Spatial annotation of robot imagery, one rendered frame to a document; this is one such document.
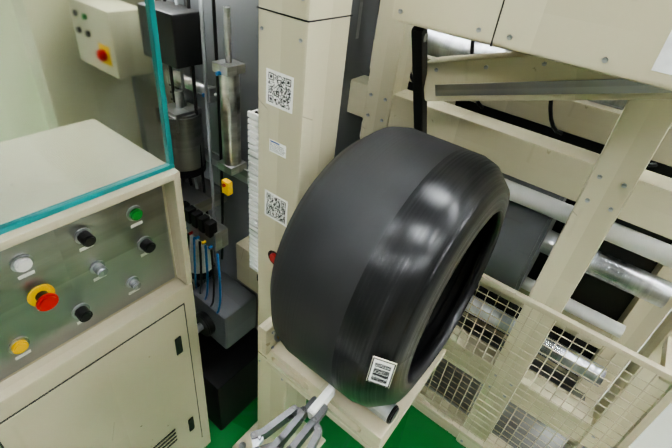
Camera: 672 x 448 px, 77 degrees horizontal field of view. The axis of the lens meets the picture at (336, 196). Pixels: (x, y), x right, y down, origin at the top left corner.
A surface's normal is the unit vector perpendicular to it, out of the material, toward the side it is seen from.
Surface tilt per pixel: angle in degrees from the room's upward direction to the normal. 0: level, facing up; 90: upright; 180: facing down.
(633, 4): 90
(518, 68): 90
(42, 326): 90
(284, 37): 90
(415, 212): 30
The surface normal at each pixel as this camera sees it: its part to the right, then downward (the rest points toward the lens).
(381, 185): -0.18, -0.58
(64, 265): 0.79, 0.40
